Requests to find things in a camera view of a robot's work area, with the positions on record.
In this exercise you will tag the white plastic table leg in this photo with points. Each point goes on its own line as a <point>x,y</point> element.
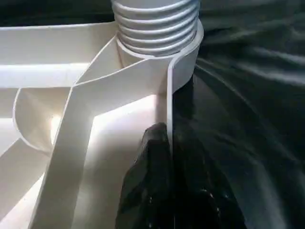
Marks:
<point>157,24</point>

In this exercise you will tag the black mat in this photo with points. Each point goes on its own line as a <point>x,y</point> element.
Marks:
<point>252,119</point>

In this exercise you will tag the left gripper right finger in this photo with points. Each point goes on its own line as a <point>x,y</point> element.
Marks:
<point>202,195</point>

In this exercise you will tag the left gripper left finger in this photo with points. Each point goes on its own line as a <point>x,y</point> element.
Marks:
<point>147,191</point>

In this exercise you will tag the white plastic table top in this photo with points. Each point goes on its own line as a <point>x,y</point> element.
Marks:
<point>71,133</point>

